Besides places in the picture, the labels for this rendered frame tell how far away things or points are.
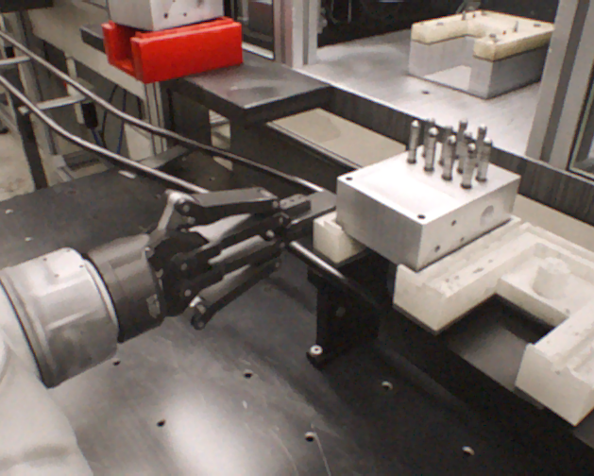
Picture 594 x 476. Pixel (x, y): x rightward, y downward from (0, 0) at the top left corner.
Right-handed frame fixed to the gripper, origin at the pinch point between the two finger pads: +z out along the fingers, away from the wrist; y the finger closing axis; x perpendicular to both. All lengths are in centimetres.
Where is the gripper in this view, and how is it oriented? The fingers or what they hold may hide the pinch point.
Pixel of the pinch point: (307, 212)
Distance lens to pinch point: 53.1
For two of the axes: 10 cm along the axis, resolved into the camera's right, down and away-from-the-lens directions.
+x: -6.3, -4.3, 6.5
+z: 7.8, -3.4, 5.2
